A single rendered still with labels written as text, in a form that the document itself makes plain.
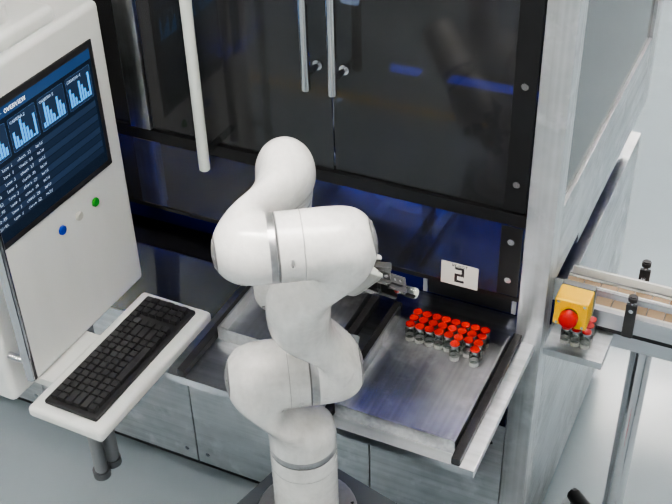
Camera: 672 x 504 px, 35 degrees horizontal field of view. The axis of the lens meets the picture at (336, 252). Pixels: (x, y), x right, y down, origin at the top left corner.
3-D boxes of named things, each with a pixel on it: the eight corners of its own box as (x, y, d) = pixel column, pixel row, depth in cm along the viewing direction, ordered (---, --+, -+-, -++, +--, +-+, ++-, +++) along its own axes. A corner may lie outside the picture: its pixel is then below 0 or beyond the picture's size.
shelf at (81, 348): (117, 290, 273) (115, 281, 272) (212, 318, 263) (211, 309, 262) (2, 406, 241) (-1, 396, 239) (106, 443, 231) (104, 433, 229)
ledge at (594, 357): (559, 316, 248) (560, 310, 247) (616, 331, 243) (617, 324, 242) (542, 354, 238) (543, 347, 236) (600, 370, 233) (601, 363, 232)
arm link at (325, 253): (266, 359, 190) (357, 349, 191) (274, 422, 183) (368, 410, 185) (256, 192, 148) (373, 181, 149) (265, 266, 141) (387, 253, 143)
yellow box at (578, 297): (561, 303, 236) (564, 277, 232) (593, 312, 233) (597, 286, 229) (551, 324, 231) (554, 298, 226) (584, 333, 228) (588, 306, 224)
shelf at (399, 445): (270, 256, 269) (269, 250, 268) (543, 330, 244) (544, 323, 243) (167, 379, 234) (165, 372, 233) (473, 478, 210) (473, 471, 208)
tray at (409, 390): (399, 317, 246) (399, 305, 244) (508, 348, 236) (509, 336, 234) (334, 415, 221) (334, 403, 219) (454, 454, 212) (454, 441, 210)
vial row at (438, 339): (407, 334, 241) (407, 318, 238) (483, 356, 234) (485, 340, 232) (403, 340, 239) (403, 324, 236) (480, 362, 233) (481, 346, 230)
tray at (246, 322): (287, 255, 266) (287, 243, 264) (385, 281, 257) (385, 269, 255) (218, 339, 241) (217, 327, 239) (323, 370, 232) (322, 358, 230)
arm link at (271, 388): (341, 465, 189) (338, 365, 174) (235, 479, 187) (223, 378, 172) (332, 416, 198) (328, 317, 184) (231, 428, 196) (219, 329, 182)
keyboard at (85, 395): (148, 299, 265) (146, 291, 264) (196, 314, 260) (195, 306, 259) (44, 403, 237) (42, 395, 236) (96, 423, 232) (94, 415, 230)
